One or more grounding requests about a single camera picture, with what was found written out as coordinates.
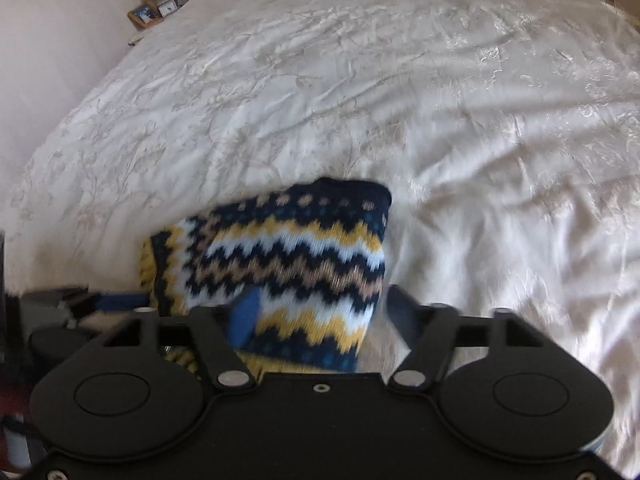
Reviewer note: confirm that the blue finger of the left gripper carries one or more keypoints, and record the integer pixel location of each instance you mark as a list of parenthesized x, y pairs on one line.
[(122, 301)]

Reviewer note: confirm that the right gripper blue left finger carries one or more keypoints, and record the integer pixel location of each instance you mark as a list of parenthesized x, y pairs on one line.
[(219, 332)]

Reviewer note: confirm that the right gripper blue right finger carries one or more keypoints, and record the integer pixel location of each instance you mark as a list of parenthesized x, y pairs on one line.
[(429, 332)]

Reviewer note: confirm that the navy yellow patterned knit sweater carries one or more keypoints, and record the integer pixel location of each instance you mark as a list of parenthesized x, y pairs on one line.
[(315, 253)]

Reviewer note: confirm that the white embroidered bedspread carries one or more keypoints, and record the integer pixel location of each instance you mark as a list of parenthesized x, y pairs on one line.
[(506, 130)]

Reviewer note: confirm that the cream left nightstand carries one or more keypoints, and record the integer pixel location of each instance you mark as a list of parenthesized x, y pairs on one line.
[(137, 37)]

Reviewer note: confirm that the small white alarm clock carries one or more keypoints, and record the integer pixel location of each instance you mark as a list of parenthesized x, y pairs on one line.
[(168, 7)]

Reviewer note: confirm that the wooden photo frame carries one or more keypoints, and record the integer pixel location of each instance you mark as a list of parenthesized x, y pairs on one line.
[(145, 16)]

